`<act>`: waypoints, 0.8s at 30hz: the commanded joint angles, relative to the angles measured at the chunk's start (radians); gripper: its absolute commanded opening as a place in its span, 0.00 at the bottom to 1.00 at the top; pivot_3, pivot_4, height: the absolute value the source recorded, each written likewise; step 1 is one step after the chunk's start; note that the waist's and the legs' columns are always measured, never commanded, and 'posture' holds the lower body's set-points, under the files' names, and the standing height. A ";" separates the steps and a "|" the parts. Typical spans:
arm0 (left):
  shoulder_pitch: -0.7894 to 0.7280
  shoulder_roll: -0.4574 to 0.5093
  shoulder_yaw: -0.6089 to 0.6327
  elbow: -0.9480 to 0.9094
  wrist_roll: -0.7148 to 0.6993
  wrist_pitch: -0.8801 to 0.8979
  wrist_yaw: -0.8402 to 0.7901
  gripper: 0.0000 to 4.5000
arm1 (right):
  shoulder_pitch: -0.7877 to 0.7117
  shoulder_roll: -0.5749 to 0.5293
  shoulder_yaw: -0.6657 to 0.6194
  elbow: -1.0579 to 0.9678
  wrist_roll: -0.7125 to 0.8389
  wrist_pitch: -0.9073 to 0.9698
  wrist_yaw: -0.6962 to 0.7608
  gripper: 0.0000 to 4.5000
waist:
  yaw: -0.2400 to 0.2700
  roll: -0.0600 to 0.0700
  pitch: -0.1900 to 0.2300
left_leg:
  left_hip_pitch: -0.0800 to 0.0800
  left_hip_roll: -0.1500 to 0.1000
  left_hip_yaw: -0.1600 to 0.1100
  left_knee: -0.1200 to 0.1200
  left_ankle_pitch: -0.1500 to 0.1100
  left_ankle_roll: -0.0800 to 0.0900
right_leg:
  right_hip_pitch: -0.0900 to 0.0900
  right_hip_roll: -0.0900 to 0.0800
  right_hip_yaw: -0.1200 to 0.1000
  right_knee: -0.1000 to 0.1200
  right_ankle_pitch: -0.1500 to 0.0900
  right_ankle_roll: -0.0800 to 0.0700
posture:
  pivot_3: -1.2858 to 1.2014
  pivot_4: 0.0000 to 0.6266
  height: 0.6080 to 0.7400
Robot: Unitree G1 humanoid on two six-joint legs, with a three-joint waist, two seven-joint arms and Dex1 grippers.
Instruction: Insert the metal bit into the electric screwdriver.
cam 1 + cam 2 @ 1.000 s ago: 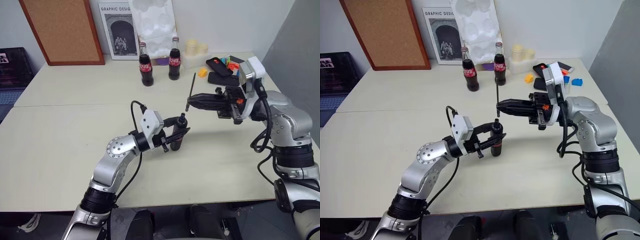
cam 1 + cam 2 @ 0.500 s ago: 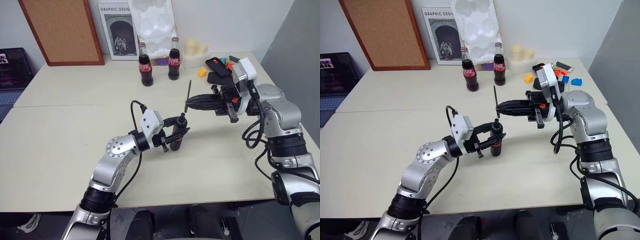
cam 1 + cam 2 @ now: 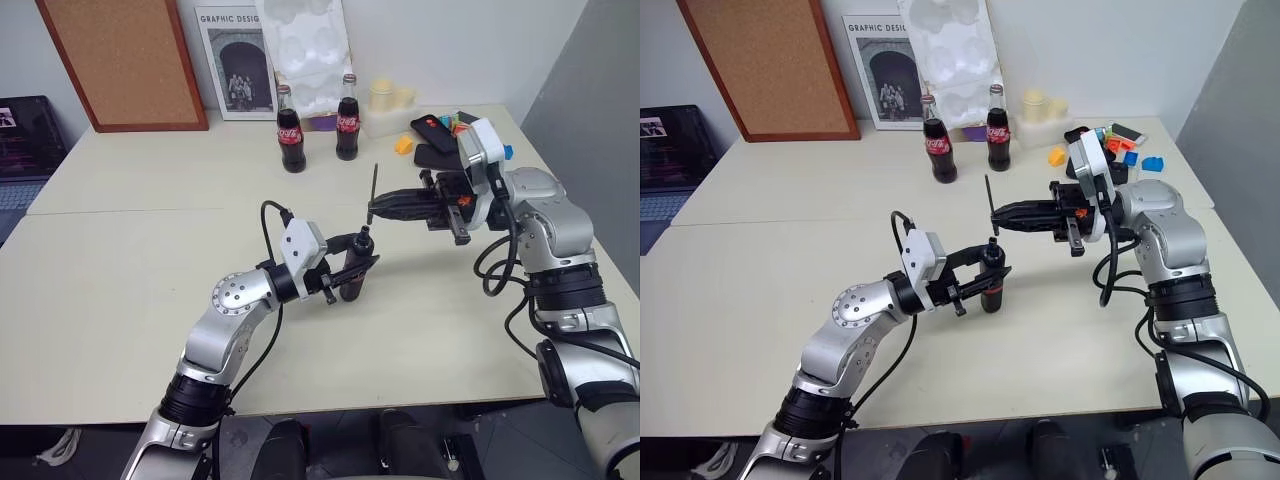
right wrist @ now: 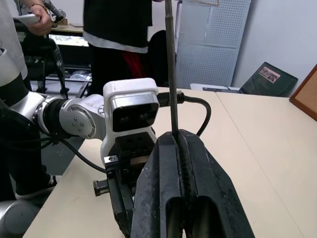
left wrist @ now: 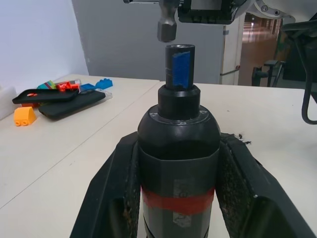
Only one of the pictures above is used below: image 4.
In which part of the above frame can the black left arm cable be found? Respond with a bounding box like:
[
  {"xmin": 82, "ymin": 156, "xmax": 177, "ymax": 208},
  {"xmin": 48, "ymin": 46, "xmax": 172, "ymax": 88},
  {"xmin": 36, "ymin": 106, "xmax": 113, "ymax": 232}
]
[{"xmin": 39, "ymin": 91, "xmax": 212, "ymax": 173}]

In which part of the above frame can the person's bare hand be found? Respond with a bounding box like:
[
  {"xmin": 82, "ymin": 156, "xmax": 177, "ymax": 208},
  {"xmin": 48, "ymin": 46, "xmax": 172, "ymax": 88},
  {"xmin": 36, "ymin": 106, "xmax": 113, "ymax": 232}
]
[{"xmin": 29, "ymin": 3, "xmax": 53, "ymax": 37}]

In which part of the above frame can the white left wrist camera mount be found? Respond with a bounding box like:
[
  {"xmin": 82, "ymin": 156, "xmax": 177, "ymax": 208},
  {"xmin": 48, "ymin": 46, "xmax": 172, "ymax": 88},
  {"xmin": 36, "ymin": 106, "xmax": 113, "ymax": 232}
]
[{"xmin": 100, "ymin": 77, "xmax": 160, "ymax": 167}]

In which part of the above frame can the black chair backrest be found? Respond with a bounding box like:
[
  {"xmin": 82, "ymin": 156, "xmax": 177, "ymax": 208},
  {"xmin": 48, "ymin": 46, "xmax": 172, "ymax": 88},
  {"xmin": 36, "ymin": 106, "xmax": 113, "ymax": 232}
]
[{"xmin": 148, "ymin": 29, "xmax": 171, "ymax": 88}]

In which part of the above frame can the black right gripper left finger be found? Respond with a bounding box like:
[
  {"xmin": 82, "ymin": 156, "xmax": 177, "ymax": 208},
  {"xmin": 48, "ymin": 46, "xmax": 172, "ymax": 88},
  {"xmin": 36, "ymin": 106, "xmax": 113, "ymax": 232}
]
[{"xmin": 130, "ymin": 131, "xmax": 184, "ymax": 238}]

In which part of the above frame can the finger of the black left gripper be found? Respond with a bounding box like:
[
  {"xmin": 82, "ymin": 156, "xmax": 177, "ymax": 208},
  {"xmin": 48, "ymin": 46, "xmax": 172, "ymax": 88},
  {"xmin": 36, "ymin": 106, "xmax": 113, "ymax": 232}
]
[
  {"xmin": 106, "ymin": 169, "xmax": 135, "ymax": 236},
  {"xmin": 121, "ymin": 183, "xmax": 137, "ymax": 212}
]

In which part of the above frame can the black wheeled chair frame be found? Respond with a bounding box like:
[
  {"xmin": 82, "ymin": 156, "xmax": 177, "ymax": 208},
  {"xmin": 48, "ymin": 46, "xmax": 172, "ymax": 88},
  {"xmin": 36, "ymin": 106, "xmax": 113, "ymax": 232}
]
[{"xmin": 13, "ymin": 17, "xmax": 69, "ymax": 94}]

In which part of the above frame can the white handheld controller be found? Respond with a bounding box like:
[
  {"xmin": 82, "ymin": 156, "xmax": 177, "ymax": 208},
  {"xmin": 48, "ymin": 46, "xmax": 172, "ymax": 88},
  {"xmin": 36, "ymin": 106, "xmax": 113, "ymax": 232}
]
[{"xmin": 13, "ymin": 13, "xmax": 41, "ymax": 26}]

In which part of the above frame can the person in black shirt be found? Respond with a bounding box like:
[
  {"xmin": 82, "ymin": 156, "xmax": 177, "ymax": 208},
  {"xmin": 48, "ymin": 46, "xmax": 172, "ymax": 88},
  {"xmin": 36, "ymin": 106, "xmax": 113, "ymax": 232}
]
[{"xmin": 82, "ymin": 0, "xmax": 154, "ymax": 96}]

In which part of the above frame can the wood-framed cork board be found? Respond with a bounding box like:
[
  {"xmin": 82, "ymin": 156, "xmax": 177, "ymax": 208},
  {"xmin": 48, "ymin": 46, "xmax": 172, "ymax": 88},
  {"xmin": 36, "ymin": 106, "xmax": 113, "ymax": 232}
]
[{"xmin": 289, "ymin": 63, "xmax": 317, "ymax": 122}]

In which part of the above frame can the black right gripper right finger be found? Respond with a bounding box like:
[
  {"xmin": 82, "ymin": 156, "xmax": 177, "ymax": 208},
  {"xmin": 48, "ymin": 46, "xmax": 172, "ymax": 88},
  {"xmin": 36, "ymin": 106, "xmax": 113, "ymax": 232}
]
[{"xmin": 178, "ymin": 129, "xmax": 256, "ymax": 238}]

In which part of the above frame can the white perforated metal panel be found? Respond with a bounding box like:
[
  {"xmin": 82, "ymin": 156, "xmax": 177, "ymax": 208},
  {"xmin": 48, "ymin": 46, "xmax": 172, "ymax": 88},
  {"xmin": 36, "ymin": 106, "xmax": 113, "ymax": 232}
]
[{"xmin": 175, "ymin": 0, "xmax": 251, "ymax": 90}]

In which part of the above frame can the long dark metal bit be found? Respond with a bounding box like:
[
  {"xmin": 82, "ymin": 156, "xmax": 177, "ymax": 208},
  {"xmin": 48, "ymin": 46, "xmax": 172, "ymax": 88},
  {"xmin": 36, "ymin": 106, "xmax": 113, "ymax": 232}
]
[{"xmin": 164, "ymin": 0, "xmax": 180, "ymax": 139}]

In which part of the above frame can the person in white shirt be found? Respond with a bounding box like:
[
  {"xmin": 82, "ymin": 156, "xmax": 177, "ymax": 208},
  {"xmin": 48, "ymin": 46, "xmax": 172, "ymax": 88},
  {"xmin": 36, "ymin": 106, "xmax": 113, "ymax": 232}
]
[{"xmin": 0, "ymin": 0, "xmax": 58, "ymax": 200}]

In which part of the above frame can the dark green book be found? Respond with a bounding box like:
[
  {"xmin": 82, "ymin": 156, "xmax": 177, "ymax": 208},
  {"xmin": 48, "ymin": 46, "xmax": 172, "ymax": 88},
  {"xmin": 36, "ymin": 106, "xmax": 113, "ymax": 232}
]
[{"xmin": 190, "ymin": 61, "xmax": 299, "ymax": 98}]

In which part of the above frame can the wooden background desk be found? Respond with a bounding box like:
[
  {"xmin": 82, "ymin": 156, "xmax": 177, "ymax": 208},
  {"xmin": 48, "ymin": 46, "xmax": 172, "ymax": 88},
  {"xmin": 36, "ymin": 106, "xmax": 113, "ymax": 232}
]
[{"xmin": 50, "ymin": 22, "xmax": 85, "ymax": 35}]

